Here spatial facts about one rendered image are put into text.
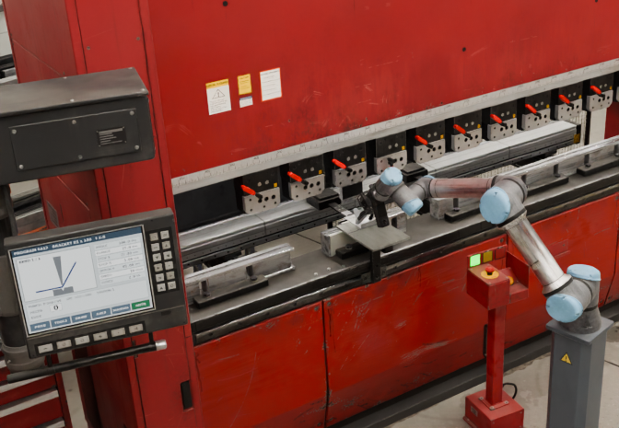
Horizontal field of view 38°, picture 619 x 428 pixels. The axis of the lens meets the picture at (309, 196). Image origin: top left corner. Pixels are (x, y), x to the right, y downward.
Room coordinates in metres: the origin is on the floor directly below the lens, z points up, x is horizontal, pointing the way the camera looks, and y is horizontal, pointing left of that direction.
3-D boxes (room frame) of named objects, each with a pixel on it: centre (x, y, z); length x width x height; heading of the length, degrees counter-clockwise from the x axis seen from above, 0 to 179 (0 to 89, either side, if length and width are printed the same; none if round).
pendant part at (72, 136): (2.30, 0.68, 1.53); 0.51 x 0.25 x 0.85; 107
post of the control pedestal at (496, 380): (3.25, -0.75, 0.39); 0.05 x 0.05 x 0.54; 23
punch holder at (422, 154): (3.56, -0.50, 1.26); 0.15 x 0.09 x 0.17; 119
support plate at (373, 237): (3.25, -0.24, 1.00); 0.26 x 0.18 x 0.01; 29
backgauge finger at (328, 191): (3.51, -0.10, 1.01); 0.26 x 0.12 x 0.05; 29
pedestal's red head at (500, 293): (3.25, -0.75, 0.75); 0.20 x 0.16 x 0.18; 113
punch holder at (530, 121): (3.85, -1.02, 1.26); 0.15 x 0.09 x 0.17; 119
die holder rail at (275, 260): (3.11, 0.31, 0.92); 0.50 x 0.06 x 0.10; 119
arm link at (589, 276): (2.83, -0.96, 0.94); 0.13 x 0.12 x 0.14; 143
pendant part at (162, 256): (2.24, 0.60, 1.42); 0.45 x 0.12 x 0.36; 107
